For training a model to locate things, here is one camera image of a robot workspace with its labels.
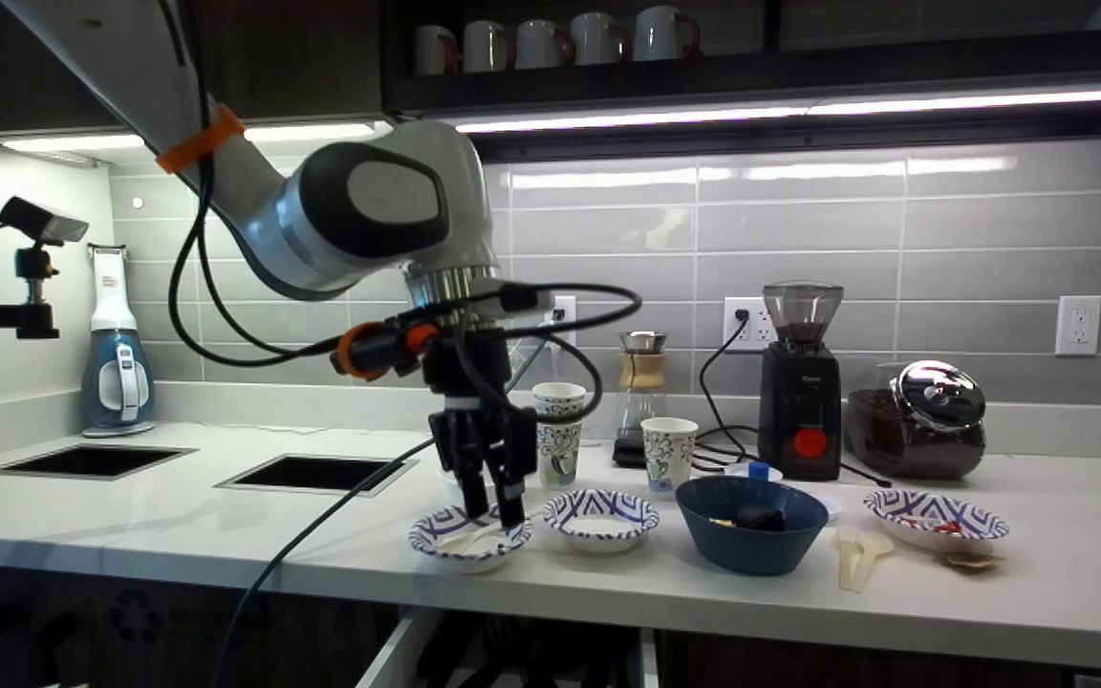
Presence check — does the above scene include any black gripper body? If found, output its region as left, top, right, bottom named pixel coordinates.
left=425, top=330, right=543, bottom=450

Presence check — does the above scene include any kitchen drawer with black handle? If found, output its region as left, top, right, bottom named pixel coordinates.
left=357, top=607, right=667, bottom=688

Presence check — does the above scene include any patterned paper cup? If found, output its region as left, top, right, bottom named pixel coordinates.
left=639, top=413, right=703, bottom=496
left=527, top=377, right=593, bottom=432
left=536, top=421, right=591, bottom=489

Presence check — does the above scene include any blue patterned plate with spoon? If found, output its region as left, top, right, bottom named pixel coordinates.
left=407, top=501, right=536, bottom=572

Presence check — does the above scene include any blue patterned paper plate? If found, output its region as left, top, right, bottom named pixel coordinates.
left=862, top=486, right=1014, bottom=556
left=540, top=486, right=667, bottom=558

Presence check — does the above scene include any small blue-capped bottle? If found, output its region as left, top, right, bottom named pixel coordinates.
left=735, top=458, right=791, bottom=531

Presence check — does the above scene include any dark blue bowl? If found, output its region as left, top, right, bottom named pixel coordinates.
left=673, top=475, right=835, bottom=576

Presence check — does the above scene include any black coffee grinder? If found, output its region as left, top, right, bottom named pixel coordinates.
left=757, top=278, right=848, bottom=486

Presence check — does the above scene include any white mug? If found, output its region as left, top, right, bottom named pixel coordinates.
left=459, top=15, right=515, bottom=78
left=566, top=7, right=626, bottom=68
left=630, top=0, right=703, bottom=66
left=510, top=15, right=570, bottom=72
left=411, top=21, right=464, bottom=79

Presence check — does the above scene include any blue and white water pitcher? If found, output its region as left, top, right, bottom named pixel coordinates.
left=76, top=240, right=160, bottom=438

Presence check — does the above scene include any dark lower cabinet front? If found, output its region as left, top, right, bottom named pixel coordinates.
left=0, top=558, right=1101, bottom=688

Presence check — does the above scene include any dark cabinet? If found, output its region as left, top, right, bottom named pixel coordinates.
left=0, top=0, right=389, bottom=139
left=0, top=558, right=1101, bottom=688

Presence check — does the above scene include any dark upper cabinet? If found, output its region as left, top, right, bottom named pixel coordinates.
left=0, top=0, right=389, bottom=139

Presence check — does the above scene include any long under-cabinet light strip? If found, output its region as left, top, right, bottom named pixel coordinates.
left=449, top=79, right=1101, bottom=142

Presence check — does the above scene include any short under-cabinet light strip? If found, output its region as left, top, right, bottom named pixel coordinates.
left=0, top=119, right=394, bottom=162

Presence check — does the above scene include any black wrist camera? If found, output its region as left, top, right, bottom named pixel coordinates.
left=331, top=319, right=449, bottom=386

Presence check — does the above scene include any thick dark power cable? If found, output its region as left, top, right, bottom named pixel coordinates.
left=206, top=432, right=441, bottom=688

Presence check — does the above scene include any black grinder power cable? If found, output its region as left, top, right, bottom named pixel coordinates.
left=696, top=306, right=772, bottom=466

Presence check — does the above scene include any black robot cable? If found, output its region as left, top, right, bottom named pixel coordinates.
left=160, top=0, right=645, bottom=432

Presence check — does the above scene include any orange cable clamp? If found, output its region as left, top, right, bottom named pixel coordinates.
left=152, top=101, right=249, bottom=180

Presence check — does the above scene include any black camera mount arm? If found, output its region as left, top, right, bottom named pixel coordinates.
left=0, top=240, right=64, bottom=345

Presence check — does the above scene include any black exterior camera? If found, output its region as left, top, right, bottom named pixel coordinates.
left=0, top=190, right=92, bottom=250

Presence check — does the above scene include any dark wall shelf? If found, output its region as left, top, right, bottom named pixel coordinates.
left=379, top=0, right=1101, bottom=128

